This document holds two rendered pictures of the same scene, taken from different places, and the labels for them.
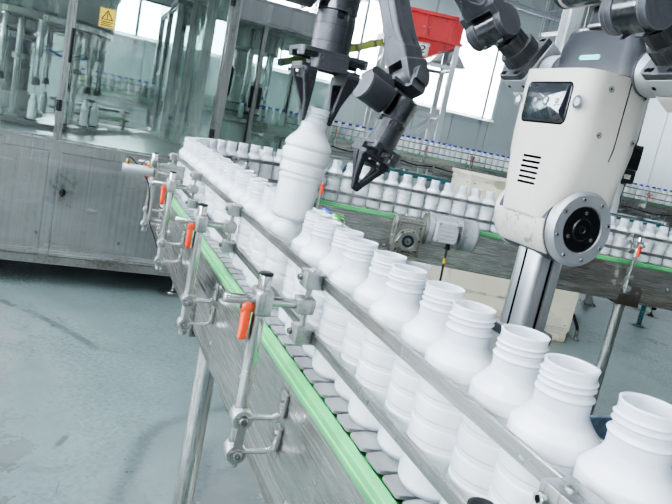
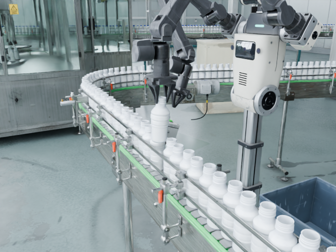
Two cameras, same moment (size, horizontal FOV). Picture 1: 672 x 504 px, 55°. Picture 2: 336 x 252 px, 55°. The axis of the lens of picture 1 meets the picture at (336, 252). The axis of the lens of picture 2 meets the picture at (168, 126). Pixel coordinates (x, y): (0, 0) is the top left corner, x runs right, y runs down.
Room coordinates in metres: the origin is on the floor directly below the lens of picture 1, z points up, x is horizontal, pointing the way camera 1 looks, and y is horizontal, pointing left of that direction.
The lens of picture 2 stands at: (-0.16, 0.13, 1.58)
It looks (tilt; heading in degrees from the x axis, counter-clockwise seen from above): 19 degrees down; 355
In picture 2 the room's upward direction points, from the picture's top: straight up
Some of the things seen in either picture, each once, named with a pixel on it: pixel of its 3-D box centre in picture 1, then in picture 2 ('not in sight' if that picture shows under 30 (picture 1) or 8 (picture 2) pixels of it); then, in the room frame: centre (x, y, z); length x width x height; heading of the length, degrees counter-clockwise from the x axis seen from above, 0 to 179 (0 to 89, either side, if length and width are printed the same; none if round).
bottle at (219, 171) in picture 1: (219, 195); (112, 114); (1.51, 0.29, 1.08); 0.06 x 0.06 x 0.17
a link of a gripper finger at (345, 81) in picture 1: (325, 91); (163, 90); (0.96, 0.06, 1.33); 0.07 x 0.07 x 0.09; 23
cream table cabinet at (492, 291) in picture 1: (508, 253); (230, 75); (5.35, -1.40, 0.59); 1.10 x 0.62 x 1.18; 95
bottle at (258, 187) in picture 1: (254, 226); (138, 135); (1.18, 0.16, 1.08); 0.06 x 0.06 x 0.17
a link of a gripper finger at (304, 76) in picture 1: (317, 89); (159, 90); (0.96, 0.07, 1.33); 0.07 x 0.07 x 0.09; 23
